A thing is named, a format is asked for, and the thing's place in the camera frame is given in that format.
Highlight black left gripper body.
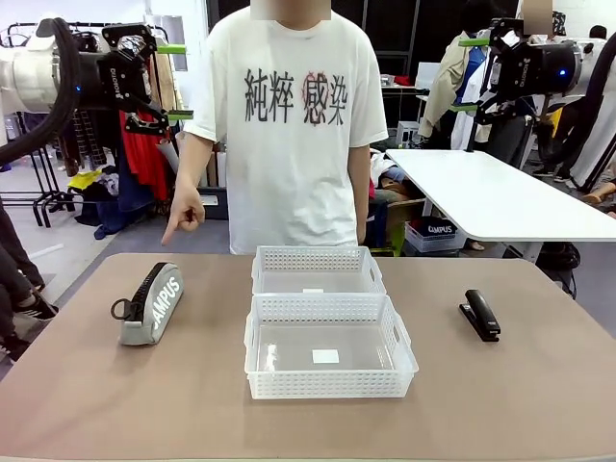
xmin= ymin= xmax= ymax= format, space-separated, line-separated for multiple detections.
xmin=76 ymin=46 xmax=149 ymax=110

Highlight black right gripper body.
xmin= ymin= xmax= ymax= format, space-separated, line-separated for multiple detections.
xmin=495 ymin=40 xmax=579 ymax=103

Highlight grey CAMPUS pencil case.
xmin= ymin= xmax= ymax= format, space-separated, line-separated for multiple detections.
xmin=110 ymin=262 xmax=186 ymax=347

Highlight black stapler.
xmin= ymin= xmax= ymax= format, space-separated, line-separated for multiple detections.
xmin=457 ymin=289 xmax=501 ymax=344

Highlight person left forearm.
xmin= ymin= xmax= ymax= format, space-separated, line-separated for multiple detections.
xmin=348 ymin=143 xmax=372 ymax=227

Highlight person right forearm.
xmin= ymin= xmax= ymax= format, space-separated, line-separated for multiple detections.
xmin=173 ymin=130 xmax=216 ymax=193

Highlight person right hand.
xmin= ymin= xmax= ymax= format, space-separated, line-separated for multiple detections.
xmin=160 ymin=185 xmax=207 ymax=247

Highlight background person patterned top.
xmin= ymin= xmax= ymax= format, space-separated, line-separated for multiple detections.
xmin=522 ymin=0 xmax=569 ymax=39

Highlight grey paper roll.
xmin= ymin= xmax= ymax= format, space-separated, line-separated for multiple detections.
xmin=157 ymin=138 xmax=181 ymax=175

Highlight beige hanging garment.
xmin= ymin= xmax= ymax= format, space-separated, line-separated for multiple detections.
xmin=149 ymin=51 xmax=177 ymax=113

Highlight red hanging garment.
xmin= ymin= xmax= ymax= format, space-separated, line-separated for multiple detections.
xmin=119 ymin=110 xmax=169 ymax=203

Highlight dark blue hanging garment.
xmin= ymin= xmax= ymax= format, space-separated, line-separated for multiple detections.
xmin=117 ymin=143 xmax=156 ymax=213

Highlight white board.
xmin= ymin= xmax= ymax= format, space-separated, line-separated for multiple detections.
xmin=414 ymin=62 xmax=442 ymax=90

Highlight white background table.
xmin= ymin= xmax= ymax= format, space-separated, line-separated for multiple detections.
xmin=386 ymin=147 xmax=616 ymax=264

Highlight white computer case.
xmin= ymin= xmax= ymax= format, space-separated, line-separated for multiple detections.
xmin=397 ymin=119 xmax=424 ymax=147

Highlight yellow cloth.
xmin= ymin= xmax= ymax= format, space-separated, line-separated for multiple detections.
xmin=66 ymin=168 xmax=104 ymax=191

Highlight grey storage bin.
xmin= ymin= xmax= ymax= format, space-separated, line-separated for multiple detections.
xmin=198 ymin=186 xmax=230 ymax=221

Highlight dark clothes pile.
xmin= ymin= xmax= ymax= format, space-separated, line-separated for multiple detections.
xmin=74 ymin=166 xmax=121 ymax=241

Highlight black CAMPUS pouch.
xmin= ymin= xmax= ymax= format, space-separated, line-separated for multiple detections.
xmin=416 ymin=216 xmax=458 ymax=240

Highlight brown cardboard box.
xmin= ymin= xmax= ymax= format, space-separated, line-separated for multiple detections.
xmin=384 ymin=196 xmax=427 ymax=228

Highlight person torso white printed T-shirt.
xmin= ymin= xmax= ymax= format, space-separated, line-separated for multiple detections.
xmin=184 ymin=9 xmax=389 ymax=255

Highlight Campus storage box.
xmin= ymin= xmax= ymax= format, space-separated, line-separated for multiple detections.
xmin=404 ymin=218 xmax=468 ymax=255

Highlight black metal clothes rack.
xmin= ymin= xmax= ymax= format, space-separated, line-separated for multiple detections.
xmin=0 ymin=21 xmax=172 ymax=230

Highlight green stool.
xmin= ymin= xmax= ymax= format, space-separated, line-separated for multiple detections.
xmin=384 ymin=223 xmax=407 ymax=256

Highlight black bag under table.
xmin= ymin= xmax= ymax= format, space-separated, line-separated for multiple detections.
xmin=534 ymin=242 xmax=581 ymax=299

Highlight seated person dark trousers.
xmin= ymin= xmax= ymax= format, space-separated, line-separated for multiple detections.
xmin=0 ymin=196 xmax=60 ymax=365

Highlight white perforated plastic basket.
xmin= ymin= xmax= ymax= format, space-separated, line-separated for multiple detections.
xmin=250 ymin=245 xmax=389 ymax=297
xmin=244 ymin=294 xmax=420 ymax=400

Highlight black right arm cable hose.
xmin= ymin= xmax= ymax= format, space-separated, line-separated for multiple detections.
xmin=533 ymin=42 xmax=616 ymax=167

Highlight wire grid panel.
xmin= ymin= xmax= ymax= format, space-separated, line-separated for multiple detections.
xmin=71 ymin=109 xmax=108 ymax=167

